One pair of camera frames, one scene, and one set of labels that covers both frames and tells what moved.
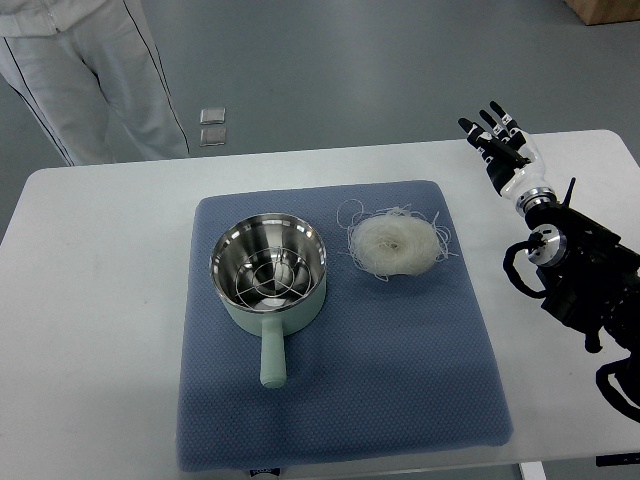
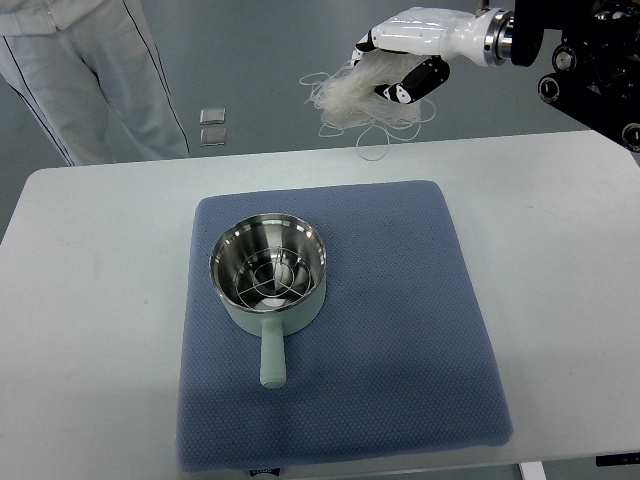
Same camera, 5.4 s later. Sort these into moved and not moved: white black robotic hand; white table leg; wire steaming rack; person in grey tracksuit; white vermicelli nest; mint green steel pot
Moved: white black robotic hand; white vermicelli nest
Not moved: person in grey tracksuit; wire steaming rack; mint green steel pot; white table leg
